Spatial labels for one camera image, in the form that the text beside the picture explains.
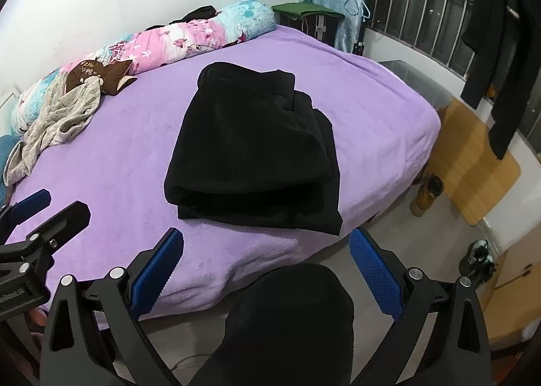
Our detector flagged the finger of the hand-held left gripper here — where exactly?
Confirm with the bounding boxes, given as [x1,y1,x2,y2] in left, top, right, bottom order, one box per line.
[25,201,91,262]
[0,189,52,228]

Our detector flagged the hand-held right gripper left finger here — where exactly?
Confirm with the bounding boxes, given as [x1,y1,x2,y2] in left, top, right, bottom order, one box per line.
[39,227,184,386]

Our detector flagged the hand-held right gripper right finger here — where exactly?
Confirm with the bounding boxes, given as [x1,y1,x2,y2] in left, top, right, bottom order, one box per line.
[350,227,493,386]

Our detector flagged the black fleece zip jacket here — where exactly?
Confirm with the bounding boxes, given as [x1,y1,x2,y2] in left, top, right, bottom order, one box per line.
[164,61,334,206]

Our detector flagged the blue pillow with orange print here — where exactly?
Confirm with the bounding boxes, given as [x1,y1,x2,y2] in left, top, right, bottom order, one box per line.
[0,134,22,201]

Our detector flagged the grey hoodie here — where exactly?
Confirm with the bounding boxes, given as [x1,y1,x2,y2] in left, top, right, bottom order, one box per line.
[3,75,104,187]

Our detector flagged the purple bed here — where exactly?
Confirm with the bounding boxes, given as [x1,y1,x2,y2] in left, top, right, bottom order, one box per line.
[6,24,442,321]

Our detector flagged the black and white sneaker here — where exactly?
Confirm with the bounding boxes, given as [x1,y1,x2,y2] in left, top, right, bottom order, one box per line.
[471,255,496,287]
[458,239,491,277]

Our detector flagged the dark cloth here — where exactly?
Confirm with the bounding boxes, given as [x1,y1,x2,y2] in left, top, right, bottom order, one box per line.
[198,263,355,386]

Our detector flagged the wooden cabinet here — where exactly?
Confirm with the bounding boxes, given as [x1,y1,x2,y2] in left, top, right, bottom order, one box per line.
[477,225,541,344]

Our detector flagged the brown printed cloth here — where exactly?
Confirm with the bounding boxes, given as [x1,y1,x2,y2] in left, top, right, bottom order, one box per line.
[67,57,139,96]

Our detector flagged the wooden board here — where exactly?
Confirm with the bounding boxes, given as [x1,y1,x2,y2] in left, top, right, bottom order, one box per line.
[427,96,521,226]

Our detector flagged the rolled floral quilt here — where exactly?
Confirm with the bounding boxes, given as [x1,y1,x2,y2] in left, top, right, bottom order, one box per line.
[12,0,277,137]

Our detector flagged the small black cloth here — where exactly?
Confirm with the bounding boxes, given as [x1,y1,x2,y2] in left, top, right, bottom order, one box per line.
[146,5,218,30]

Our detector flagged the hanging black garment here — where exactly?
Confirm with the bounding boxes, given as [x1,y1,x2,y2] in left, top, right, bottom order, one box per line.
[460,0,541,160]

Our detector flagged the metal window railing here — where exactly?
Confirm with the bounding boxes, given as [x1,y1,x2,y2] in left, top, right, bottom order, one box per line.
[359,0,541,150]

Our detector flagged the green cloth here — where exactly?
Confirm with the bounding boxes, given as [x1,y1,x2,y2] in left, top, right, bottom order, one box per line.
[270,1,343,19]

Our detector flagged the black floor cable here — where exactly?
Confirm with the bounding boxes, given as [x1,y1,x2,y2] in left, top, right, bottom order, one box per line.
[171,354,208,370]

